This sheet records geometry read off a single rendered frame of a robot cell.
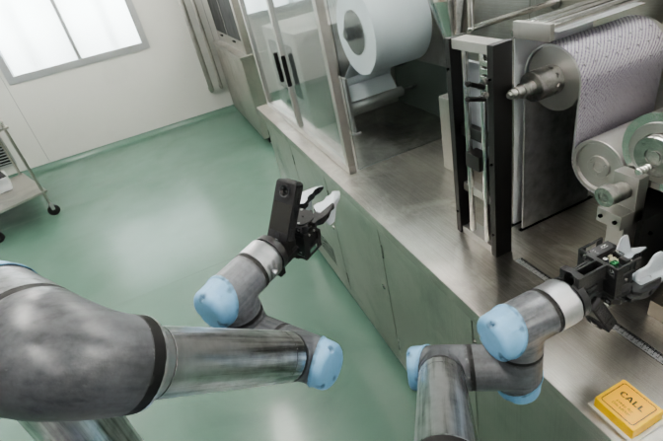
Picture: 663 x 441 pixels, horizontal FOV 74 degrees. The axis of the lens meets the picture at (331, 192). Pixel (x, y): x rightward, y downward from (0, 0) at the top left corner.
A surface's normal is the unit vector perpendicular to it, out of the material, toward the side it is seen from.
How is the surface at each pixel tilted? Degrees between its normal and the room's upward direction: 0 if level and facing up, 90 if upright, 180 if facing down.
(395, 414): 0
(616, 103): 92
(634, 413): 0
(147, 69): 90
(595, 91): 92
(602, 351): 0
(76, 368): 63
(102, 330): 48
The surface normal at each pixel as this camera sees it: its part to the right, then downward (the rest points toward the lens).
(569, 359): -0.20, -0.85
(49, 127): 0.39, 0.39
